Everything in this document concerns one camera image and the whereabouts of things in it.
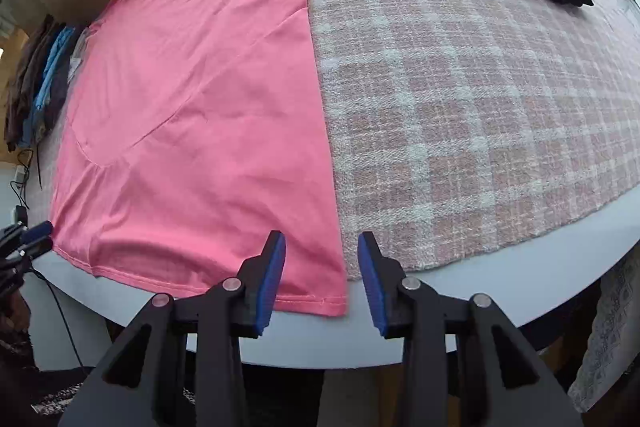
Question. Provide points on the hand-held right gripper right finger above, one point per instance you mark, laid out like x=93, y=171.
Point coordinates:
x=372, y=287

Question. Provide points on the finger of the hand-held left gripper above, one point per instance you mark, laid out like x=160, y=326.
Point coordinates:
x=37, y=230
x=34, y=248

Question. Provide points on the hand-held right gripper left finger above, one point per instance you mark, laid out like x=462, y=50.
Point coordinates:
x=272, y=287

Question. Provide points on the pink shirt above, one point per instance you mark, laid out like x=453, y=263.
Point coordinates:
x=200, y=107

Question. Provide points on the stack of folded clothes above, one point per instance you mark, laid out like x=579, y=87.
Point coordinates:
x=25, y=82

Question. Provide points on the black power adapter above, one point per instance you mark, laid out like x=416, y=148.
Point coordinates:
x=21, y=213

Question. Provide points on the person's dark sequined clothing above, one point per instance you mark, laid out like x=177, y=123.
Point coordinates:
x=10, y=342

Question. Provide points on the dark grey folded garment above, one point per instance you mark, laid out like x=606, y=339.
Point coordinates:
x=62, y=82

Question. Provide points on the blue folded garment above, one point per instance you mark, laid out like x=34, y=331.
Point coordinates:
x=50, y=67

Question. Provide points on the pink plaid blanket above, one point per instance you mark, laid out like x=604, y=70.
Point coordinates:
x=450, y=107

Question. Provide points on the white lace cloth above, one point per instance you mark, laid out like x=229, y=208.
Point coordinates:
x=610, y=332

